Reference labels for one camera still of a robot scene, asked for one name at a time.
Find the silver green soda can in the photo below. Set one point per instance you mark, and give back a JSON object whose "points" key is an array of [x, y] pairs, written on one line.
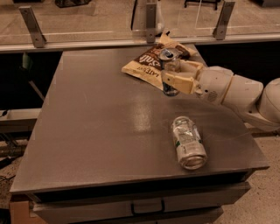
{"points": [[188, 144]]}

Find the metal bracket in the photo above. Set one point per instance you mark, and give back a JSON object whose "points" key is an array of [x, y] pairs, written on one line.
{"points": [[37, 37], [151, 7], [220, 30]]}

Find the middle metal bracket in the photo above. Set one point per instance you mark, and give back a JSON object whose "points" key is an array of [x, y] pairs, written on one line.
{"points": [[151, 7]]}

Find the right metal bracket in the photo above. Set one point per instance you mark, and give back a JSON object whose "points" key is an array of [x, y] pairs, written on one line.
{"points": [[220, 30]]}

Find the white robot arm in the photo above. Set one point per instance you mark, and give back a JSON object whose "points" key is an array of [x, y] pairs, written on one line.
{"points": [[254, 102]]}

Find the sea salt chips bag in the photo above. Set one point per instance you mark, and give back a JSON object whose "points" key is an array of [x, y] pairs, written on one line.
{"points": [[147, 66]]}

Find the left metal bracket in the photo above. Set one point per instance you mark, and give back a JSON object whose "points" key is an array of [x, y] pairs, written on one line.
{"points": [[37, 37]]}

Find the glass barrier panel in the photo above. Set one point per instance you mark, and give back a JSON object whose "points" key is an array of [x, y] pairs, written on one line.
{"points": [[110, 19]]}

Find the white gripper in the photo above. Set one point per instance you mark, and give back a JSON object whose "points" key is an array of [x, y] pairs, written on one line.
{"points": [[214, 83]]}

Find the silver blue redbull can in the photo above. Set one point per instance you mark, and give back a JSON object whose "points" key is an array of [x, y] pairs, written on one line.
{"points": [[169, 62]]}

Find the grey drawer with handle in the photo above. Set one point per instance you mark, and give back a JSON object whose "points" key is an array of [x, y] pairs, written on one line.
{"points": [[200, 205]]}

